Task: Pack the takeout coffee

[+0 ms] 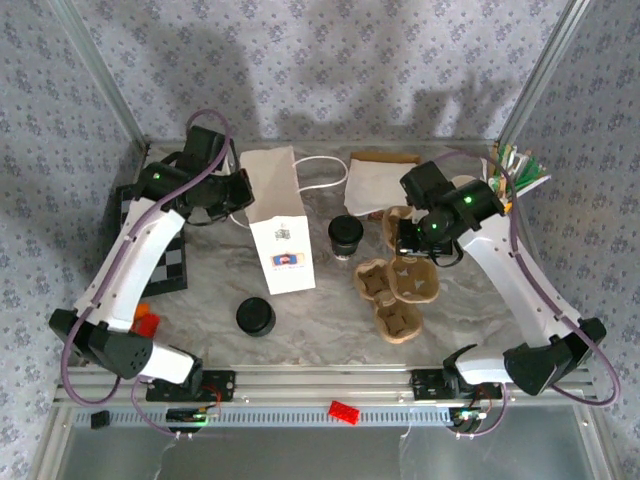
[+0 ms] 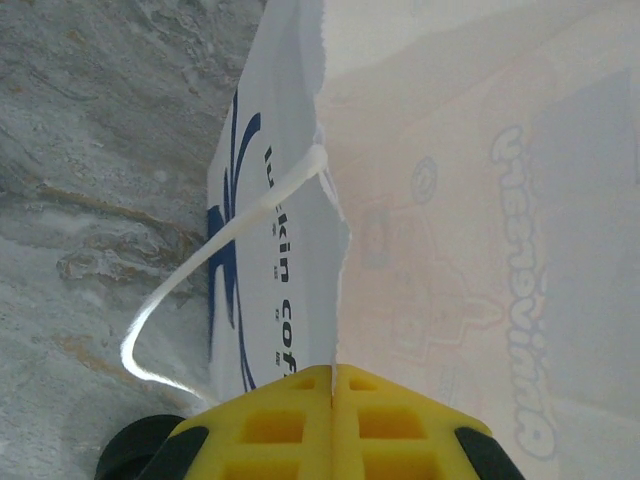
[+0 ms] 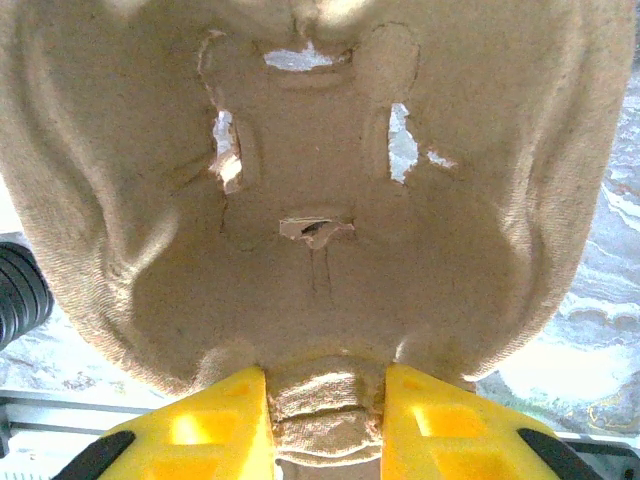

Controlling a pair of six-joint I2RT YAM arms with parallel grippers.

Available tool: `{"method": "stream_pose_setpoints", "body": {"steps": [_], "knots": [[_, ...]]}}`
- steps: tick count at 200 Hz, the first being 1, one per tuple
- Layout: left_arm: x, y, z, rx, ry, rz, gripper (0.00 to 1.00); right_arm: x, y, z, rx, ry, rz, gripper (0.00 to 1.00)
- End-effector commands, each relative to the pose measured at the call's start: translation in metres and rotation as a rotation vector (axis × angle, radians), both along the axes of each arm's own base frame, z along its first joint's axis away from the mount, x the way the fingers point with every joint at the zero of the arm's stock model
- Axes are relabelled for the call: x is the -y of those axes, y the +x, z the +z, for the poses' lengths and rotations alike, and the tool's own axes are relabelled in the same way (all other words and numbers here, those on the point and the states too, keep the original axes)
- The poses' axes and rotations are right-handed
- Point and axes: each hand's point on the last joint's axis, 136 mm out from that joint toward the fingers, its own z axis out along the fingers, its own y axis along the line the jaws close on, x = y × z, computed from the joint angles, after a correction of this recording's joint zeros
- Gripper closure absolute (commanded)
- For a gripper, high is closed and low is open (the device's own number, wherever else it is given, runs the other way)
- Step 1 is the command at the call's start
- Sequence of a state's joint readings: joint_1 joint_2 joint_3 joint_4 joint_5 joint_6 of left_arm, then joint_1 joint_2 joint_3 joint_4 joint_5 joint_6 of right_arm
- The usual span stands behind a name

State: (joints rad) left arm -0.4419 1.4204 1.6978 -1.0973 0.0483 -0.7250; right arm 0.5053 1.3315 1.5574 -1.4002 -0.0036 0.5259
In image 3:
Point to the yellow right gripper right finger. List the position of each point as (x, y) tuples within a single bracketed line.
[(450, 440)]

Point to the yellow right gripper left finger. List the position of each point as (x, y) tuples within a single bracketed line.
[(210, 440)]

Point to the brown pulp cup carrier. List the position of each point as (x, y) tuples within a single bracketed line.
[(320, 175)]

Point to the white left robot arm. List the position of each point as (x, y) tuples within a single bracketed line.
[(20, 295)]

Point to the aluminium frame rail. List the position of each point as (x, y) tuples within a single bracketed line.
[(50, 415)]

